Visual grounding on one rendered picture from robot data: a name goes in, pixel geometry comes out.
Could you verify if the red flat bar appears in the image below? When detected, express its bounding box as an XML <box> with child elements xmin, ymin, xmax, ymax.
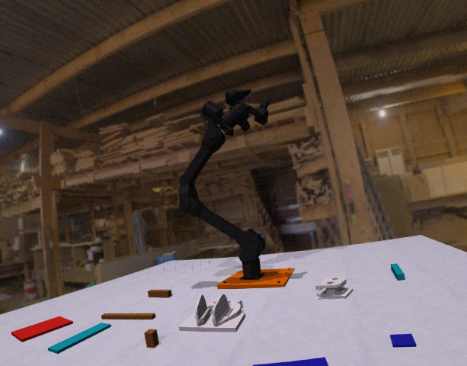
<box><xmin>11</xmin><ymin>316</ymin><xmax>73</xmax><ymax>342</ymax></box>

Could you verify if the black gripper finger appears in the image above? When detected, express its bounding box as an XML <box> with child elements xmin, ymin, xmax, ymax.
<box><xmin>260</xmin><ymin>99</ymin><xmax>270</xmax><ymax>109</ymax></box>
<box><xmin>233</xmin><ymin>89</ymin><xmax>251</xmax><ymax>101</ymax></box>

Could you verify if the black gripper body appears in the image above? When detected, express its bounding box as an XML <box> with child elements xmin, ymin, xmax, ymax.
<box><xmin>225</xmin><ymin>89</ymin><xmax>268</xmax><ymax>125</ymax></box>

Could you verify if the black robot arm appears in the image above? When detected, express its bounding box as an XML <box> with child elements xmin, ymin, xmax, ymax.
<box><xmin>179</xmin><ymin>101</ymin><xmax>265</xmax><ymax>280</ymax></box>

